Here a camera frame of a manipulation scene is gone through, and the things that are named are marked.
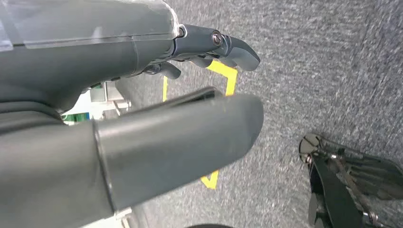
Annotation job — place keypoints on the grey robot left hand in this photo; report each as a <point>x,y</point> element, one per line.
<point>78,56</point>

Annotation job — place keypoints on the robot left arm ribbed sleeve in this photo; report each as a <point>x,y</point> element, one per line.
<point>28,122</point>

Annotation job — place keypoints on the yellow floor tape square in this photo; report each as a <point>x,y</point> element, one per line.
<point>231,82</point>

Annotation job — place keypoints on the black robot left leg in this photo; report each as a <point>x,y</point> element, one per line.
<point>337,201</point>

